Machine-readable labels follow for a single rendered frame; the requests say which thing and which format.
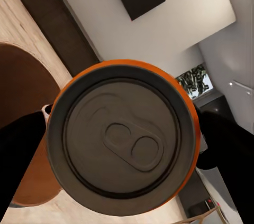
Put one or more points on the can of soda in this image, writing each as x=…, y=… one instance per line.
x=123, y=137

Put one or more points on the oven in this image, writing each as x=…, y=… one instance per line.
x=202, y=207

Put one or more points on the trash can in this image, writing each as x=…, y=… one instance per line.
x=26, y=86

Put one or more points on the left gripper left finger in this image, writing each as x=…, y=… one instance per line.
x=18, y=143

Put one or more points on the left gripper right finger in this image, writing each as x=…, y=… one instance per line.
x=232, y=148

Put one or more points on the fixed window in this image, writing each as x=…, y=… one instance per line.
x=196, y=82

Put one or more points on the cabinet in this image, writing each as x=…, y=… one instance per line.
x=65, y=33
x=216, y=103

